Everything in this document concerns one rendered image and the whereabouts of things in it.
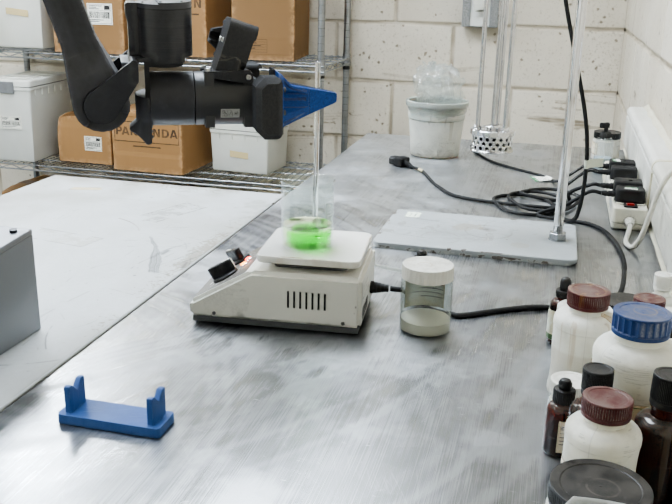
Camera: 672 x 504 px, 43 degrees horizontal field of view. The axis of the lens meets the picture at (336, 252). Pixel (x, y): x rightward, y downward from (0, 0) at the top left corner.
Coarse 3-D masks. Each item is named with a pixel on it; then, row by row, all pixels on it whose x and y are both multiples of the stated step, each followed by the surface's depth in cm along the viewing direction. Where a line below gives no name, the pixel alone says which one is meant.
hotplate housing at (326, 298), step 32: (224, 288) 97; (256, 288) 97; (288, 288) 96; (320, 288) 96; (352, 288) 95; (384, 288) 103; (224, 320) 99; (256, 320) 98; (288, 320) 97; (320, 320) 97; (352, 320) 96
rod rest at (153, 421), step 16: (80, 384) 78; (80, 400) 78; (96, 400) 79; (160, 400) 76; (64, 416) 77; (80, 416) 76; (96, 416) 76; (112, 416) 76; (128, 416) 76; (144, 416) 77; (160, 416) 76; (128, 432) 75; (144, 432) 75; (160, 432) 75
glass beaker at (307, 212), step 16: (288, 176) 99; (304, 176) 100; (320, 176) 100; (288, 192) 95; (304, 192) 95; (320, 192) 95; (288, 208) 96; (304, 208) 95; (320, 208) 96; (288, 224) 97; (304, 224) 96; (320, 224) 96; (288, 240) 97; (304, 240) 96; (320, 240) 97
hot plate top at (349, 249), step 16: (272, 240) 102; (336, 240) 102; (352, 240) 102; (368, 240) 102; (272, 256) 96; (288, 256) 96; (304, 256) 96; (320, 256) 96; (336, 256) 96; (352, 256) 96
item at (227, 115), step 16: (256, 64) 98; (208, 80) 90; (224, 80) 90; (256, 80) 87; (272, 80) 84; (208, 96) 90; (224, 96) 90; (240, 96) 90; (256, 96) 85; (272, 96) 85; (208, 112) 90; (224, 112) 91; (240, 112) 91; (256, 112) 85; (272, 112) 85; (256, 128) 86; (272, 128) 86
